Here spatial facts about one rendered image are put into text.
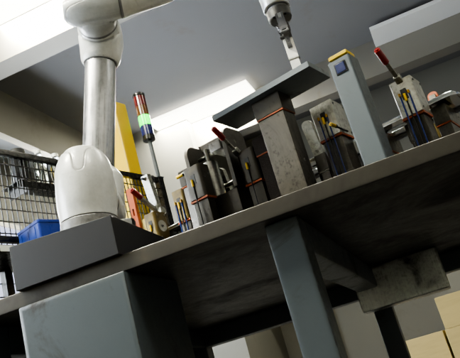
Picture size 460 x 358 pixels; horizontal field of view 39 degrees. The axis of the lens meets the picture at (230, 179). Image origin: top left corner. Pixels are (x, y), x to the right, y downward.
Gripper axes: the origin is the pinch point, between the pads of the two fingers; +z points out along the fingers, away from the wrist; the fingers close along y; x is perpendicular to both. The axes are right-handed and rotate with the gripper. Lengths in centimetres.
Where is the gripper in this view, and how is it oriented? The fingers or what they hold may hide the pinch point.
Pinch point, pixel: (296, 65)
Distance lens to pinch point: 201.3
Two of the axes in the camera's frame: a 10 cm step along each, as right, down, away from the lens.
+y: 2.4, 2.6, 9.4
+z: 2.6, 9.1, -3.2
